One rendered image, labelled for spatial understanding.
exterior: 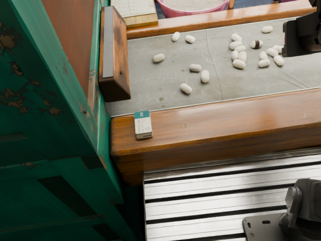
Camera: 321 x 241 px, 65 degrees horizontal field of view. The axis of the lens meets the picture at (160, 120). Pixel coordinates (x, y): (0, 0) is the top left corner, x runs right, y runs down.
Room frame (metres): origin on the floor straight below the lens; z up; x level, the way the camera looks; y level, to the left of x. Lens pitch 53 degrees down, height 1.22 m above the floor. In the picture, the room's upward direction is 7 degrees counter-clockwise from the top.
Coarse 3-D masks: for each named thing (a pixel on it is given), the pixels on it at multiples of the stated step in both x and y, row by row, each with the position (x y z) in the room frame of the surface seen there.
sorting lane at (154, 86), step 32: (192, 32) 0.69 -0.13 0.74; (224, 32) 0.67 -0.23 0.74; (256, 32) 0.65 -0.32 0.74; (128, 64) 0.57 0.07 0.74; (160, 64) 0.56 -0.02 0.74; (224, 64) 0.52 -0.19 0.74; (256, 64) 0.51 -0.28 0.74; (288, 64) 0.49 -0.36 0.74; (320, 64) 0.48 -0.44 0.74; (160, 96) 0.43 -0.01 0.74; (192, 96) 0.42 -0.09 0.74; (224, 96) 0.41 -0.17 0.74; (256, 96) 0.39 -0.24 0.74
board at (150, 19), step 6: (126, 18) 0.75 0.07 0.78; (132, 18) 0.75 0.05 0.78; (138, 18) 0.74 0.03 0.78; (144, 18) 0.74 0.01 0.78; (150, 18) 0.73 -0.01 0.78; (156, 18) 0.73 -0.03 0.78; (126, 24) 0.72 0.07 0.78; (132, 24) 0.71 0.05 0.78; (138, 24) 0.71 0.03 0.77; (144, 24) 0.71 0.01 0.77; (150, 24) 0.71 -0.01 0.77
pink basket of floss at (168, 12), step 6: (162, 0) 0.92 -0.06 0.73; (162, 6) 0.82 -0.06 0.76; (216, 6) 0.77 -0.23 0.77; (222, 6) 0.79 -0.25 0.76; (168, 12) 0.81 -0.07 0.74; (174, 12) 0.78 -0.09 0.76; (180, 12) 0.76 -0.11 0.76; (186, 12) 0.76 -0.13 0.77; (192, 12) 0.75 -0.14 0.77; (198, 12) 0.75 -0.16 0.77; (204, 12) 0.75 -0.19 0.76
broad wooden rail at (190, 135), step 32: (288, 96) 0.36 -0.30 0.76; (320, 96) 0.35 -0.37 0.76; (128, 128) 0.33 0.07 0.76; (160, 128) 0.32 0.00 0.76; (192, 128) 0.31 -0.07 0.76; (224, 128) 0.30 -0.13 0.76; (256, 128) 0.29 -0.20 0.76; (288, 128) 0.28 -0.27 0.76; (320, 128) 0.28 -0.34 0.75; (128, 160) 0.27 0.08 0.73; (160, 160) 0.27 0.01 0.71; (192, 160) 0.27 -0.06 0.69
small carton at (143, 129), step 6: (138, 114) 0.35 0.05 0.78; (144, 114) 0.35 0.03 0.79; (138, 120) 0.33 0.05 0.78; (144, 120) 0.33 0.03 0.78; (150, 120) 0.33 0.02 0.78; (138, 126) 0.32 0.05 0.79; (144, 126) 0.31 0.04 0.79; (150, 126) 0.31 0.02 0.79; (138, 132) 0.30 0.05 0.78; (144, 132) 0.30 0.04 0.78; (150, 132) 0.30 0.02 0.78; (138, 138) 0.30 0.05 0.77
